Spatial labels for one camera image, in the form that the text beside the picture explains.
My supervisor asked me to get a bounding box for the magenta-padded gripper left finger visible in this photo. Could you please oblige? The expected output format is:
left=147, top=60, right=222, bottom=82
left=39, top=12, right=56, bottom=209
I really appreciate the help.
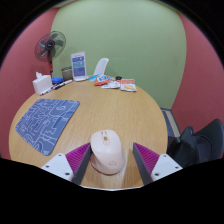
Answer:
left=40, top=142, right=93, bottom=186

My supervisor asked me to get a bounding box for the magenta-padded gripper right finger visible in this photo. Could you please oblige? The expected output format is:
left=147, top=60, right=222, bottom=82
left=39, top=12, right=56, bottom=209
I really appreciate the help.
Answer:
left=132, top=142, right=184, bottom=186

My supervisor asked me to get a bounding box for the pale pink computer mouse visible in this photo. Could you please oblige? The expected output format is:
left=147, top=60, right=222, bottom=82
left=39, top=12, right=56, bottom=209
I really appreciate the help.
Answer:
left=89, top=129, right=127, bottom=176

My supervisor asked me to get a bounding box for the blue line-print mouse pad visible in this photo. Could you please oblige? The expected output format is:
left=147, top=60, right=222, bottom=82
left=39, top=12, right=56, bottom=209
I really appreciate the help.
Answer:
left=14, top=98, right=81, bottom=157

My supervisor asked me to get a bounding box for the black office chair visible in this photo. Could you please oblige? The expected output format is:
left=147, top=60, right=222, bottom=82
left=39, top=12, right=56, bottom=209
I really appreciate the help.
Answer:
left=166, top=118, right=224, bottom=169

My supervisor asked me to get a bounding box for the black marker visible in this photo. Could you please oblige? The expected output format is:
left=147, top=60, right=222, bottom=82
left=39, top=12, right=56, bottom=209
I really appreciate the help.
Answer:
left=52, top=83, right=66, bottom=91

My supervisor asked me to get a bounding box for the white red-capped marker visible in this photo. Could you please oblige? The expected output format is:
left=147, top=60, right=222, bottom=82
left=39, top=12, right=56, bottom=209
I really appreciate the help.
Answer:
left=54, top=79, right=74, bottom=88
left=39, top=85, right=55, bottom=96

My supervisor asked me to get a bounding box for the orange white snack packet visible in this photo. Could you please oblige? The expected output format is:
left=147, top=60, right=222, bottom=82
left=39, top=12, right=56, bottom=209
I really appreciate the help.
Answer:
left=119, top=78, right=138, bottom=93

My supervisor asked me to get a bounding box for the blue whiteboard eraser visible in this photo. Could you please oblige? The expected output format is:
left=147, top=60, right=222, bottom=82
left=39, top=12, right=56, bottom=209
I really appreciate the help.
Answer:
left=51, top=76, right=64, bottom=85

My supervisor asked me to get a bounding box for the red snack packet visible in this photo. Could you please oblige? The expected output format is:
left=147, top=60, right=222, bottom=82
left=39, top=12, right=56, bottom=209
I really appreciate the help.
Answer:
left=94, top=76, right=110, bottom=87

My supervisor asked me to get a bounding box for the blue wipes packet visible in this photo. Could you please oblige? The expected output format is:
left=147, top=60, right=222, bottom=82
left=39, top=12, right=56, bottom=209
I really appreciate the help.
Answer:
left=87, top=74, right=108, bottom=83

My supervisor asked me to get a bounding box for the white tissue box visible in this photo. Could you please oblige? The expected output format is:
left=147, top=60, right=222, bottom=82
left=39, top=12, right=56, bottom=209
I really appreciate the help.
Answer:
left=32, top=71, right=54, bottom=96

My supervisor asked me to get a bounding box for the dark mesh pen cup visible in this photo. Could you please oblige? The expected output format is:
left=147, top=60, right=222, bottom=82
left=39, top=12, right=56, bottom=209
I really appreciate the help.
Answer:
left=61, top=66, right=74, bottom=81

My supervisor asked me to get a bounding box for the clear acrylic sign stand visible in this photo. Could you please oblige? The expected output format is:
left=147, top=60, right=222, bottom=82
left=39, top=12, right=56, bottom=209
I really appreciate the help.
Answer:
left=70, top=51, right=90, bottom=82

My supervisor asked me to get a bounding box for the black red standing fan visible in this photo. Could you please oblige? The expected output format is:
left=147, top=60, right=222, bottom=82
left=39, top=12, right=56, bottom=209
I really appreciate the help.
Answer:
left=34, top=30, right=67, bottom=79

